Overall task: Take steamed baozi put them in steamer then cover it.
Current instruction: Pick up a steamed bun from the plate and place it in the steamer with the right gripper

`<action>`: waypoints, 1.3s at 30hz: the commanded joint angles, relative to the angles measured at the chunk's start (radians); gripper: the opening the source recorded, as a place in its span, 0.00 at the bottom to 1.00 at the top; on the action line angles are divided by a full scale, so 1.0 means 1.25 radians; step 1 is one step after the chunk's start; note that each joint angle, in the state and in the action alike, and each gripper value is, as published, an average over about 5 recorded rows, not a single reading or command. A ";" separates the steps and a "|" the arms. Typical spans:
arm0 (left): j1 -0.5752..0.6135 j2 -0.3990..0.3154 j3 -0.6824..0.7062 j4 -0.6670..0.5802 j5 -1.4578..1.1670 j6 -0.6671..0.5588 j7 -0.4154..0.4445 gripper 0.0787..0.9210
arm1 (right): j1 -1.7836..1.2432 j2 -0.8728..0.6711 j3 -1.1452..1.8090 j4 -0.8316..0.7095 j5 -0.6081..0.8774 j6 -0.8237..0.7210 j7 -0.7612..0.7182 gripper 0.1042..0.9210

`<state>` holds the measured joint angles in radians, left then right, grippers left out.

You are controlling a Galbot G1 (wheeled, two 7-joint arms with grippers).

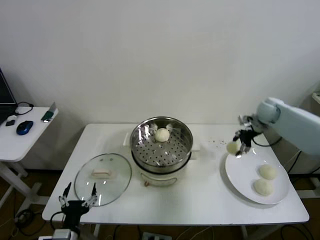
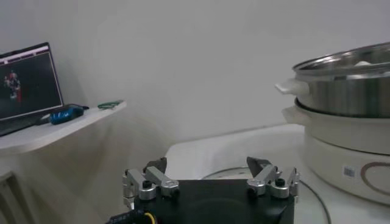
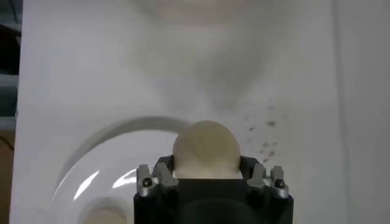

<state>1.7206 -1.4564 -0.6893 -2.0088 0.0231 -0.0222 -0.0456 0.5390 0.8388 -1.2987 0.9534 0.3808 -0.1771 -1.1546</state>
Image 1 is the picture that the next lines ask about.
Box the small white side table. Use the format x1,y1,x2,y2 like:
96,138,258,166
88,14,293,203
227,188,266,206
0,106,60,210

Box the round glass pot lid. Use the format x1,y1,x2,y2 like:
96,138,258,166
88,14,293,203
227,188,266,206
74,152,133,207

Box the large white plate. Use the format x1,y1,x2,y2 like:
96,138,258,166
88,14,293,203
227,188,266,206
224,147,291,206

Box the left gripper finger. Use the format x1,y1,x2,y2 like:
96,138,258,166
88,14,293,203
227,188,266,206
83,182,99,208
58,181,73,208

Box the black looped cable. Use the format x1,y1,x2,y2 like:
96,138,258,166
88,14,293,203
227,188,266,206
14,101,35,116

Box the black laptop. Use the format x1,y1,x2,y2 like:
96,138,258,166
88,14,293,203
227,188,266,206
0,66,19,126

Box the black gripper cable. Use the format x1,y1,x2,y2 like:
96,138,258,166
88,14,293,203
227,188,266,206
251,133,283,148
49,211,66,231

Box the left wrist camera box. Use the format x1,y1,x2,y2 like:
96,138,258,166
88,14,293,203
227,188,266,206
38,228,79,240

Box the white metal floor frame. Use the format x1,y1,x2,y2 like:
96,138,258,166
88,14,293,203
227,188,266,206
291,172,320,200

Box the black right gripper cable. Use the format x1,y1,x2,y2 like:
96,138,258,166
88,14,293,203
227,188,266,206
251,133,283,148

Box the coiled black floor cable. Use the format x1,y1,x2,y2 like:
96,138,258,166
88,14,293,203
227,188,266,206
12,208,36,237

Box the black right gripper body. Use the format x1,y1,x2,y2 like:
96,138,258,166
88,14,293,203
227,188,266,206
239,126,260,148

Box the scattered dark crumbs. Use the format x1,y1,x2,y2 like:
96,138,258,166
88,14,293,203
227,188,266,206
208,139,228,149

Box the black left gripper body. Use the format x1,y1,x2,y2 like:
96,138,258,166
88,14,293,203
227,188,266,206
61,199,89,229

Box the perforated steel steamer basket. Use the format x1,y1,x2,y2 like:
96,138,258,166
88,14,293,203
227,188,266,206
123,116,202,173

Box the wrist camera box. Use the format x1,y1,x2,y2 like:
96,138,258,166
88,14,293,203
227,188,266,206
38,228,79,240
237,114,255,128

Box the white steamed baozi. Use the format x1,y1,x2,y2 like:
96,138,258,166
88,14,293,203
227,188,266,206
258,164,278,181
226,141,240,156
254,178,275,197
154,127,171,143

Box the blue computer mouse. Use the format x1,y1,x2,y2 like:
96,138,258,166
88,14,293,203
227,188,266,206
16,119,34,136

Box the green card in holder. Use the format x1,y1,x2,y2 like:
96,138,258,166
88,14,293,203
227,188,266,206
41,101,58,124

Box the white power strip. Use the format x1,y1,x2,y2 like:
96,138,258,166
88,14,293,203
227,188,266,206
141,231,173,240

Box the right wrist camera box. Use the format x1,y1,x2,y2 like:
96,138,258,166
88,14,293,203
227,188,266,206
237,114,255,128

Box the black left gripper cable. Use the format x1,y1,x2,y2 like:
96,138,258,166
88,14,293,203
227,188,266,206
49,211,66,231

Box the white rectangular work table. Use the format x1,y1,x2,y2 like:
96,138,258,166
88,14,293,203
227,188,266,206
41,122,311,240

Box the hanging cables with plug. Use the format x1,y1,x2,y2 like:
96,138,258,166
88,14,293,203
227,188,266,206
284,147,320,176

